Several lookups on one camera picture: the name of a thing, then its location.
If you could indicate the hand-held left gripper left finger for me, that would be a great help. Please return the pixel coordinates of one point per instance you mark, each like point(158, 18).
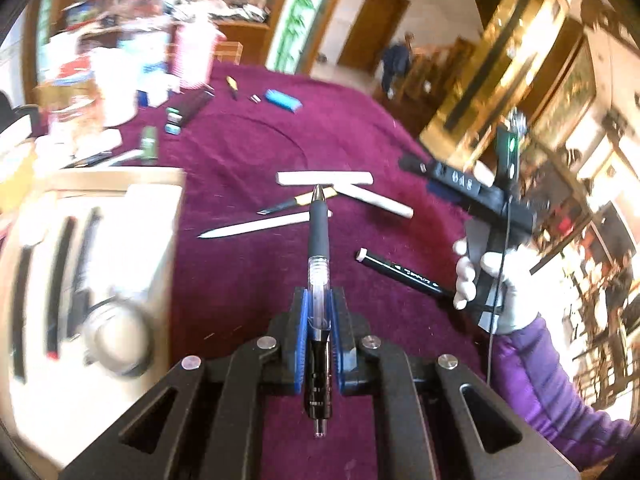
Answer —
point(300, 340)

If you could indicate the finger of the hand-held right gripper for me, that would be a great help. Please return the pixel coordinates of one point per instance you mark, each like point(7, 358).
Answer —
point(445, 176)

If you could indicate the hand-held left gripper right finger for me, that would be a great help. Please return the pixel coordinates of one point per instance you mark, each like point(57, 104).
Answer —
point(340, 340)

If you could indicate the black marker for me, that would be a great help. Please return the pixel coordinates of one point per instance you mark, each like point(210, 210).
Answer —
point(405, 272)

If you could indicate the black clear gel pen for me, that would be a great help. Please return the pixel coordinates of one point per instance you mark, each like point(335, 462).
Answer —
point(318, 240)

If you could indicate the silver white pen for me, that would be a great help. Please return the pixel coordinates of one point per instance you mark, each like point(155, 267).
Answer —
point(255, 225)

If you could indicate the white tray with pens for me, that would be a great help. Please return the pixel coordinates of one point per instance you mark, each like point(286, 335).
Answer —
point(125, 240)

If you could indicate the black strip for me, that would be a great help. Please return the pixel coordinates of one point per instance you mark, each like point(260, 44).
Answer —
point(21, 315)
point(85, 260)
point(60, 285)

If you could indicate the person's right forearm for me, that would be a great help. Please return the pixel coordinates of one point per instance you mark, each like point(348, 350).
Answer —
point(545, 390)

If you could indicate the person's right hand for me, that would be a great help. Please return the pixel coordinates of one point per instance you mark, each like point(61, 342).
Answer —
point(520, 290)

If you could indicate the white cylindrical marker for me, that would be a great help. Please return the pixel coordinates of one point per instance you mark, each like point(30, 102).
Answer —
point(375, 200)

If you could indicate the long white box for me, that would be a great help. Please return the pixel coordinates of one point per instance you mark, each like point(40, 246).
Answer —
point(325, 178)

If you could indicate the golden cabinet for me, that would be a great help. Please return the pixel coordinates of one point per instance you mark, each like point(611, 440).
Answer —
point(505, 70)

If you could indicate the wooden door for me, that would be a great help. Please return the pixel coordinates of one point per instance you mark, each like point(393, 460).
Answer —
point(372, 27)

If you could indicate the blue box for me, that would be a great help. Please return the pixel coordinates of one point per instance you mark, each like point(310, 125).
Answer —
point(283, 100)

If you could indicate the wooden sideboard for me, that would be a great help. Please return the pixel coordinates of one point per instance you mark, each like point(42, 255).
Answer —
point(242, 40)

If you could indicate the small green case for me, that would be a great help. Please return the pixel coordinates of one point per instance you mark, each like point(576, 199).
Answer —
point(149, 145)

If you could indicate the black rectangular case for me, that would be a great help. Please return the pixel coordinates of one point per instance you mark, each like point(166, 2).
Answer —
point(192, 106)

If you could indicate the pink white striped cup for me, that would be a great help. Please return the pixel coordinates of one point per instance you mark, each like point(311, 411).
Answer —
point(197, 55)

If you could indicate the white blue carton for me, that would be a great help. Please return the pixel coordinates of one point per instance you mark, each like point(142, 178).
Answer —
point(152, 67)

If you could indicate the large white cup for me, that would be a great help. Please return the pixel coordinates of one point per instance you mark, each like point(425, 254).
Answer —
point(116, 87)

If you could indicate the black chair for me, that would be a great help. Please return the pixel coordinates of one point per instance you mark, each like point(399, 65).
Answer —
point(17, 115)

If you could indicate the green bamboo wall panel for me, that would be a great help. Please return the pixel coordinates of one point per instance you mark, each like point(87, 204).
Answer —
point(302, 15)

